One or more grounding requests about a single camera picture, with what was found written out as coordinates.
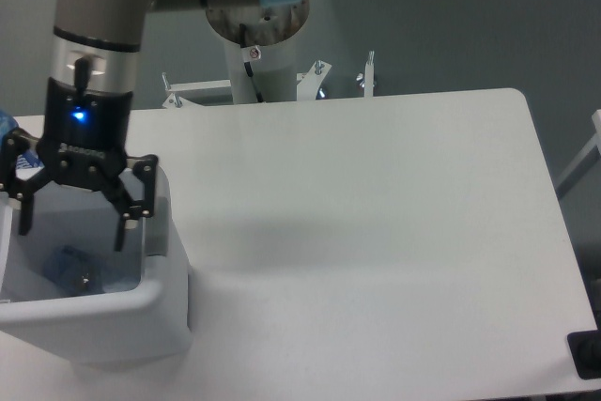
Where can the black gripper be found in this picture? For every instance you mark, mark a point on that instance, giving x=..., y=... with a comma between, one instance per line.
x=82, y=146

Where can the crushed clear plastic bottle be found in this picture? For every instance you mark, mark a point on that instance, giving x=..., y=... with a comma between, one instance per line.
x=75, y=272

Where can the clear plastic wrapper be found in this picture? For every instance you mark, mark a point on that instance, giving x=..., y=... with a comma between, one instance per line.
x=114, y=283

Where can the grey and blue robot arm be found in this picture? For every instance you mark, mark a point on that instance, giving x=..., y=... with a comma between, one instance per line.
x=96, y=44

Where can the white plastic trash can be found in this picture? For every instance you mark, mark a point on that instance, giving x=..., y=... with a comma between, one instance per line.
x=148, y=321

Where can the blue labelled water bottle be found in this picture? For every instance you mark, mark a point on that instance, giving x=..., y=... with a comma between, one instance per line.
x=29, y=159

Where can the black clamp at table edge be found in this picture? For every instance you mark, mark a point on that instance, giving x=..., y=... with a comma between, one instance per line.
x=585, y=350

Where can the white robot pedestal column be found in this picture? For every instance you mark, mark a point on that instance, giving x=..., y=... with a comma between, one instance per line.
x=261, y=39

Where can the white metal table frame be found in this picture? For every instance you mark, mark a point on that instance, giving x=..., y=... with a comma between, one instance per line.
x=308, y=86

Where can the white frame at right edge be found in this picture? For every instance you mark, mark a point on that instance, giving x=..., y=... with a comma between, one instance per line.
x=582, y=163

